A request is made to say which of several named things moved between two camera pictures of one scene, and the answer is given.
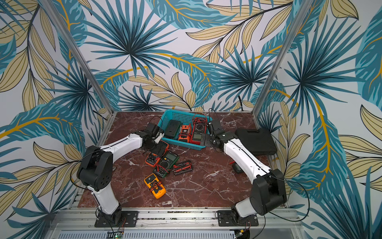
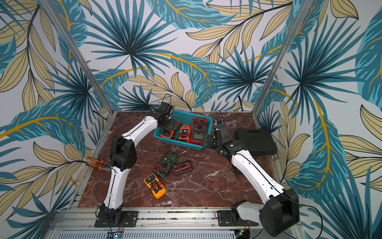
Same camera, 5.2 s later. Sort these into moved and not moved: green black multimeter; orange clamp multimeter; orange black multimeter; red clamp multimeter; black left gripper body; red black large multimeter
Moved: orange black multimeter; black left gripper body
Not moved: red black large multimeter; orange clamp multimeter; red clamp multimeter; green black multimeter
